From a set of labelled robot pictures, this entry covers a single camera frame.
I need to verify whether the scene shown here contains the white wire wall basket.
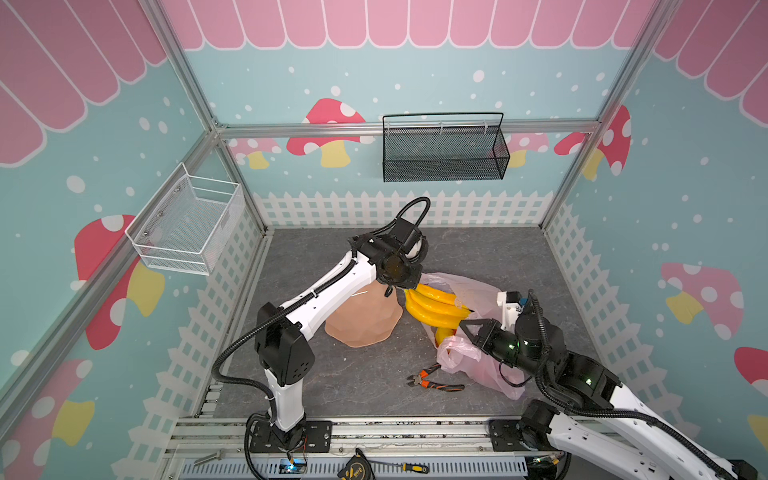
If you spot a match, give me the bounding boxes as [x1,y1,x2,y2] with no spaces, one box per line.
[125,164,245,276]

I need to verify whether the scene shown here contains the yellow black screwdriver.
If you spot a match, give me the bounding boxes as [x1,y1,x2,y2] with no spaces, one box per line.
[375,461,431,474]

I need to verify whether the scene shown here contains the black mesh wall basket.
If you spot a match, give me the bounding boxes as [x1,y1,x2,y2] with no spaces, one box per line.
[382,112,511,183]

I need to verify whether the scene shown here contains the yellow lemon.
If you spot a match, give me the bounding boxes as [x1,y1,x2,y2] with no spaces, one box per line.
[434,327,456,347]

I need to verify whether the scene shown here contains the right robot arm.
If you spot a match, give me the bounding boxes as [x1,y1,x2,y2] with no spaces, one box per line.
[459,291,758,479]

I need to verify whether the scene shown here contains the orange handled pliers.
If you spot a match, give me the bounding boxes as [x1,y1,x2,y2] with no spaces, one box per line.
[406,363,466,393]

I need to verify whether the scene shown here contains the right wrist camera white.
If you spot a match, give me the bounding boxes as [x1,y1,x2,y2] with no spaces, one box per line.
[497,291,523,332]

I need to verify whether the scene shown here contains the pink plastic bag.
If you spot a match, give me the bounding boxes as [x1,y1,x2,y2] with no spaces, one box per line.
[419,271,529,401]

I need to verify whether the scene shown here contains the pink fruit plate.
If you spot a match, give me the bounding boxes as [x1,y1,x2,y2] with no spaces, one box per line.
[325,280,403,348]

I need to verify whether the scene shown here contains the black tape measure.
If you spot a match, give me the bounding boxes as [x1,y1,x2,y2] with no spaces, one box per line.
[337,448,376,480]

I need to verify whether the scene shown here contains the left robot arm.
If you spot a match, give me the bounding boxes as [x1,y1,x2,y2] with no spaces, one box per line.
[212,196,431,451]

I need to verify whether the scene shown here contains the yellow banana bunch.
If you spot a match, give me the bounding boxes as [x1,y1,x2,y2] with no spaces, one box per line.
[405,284,472,330]

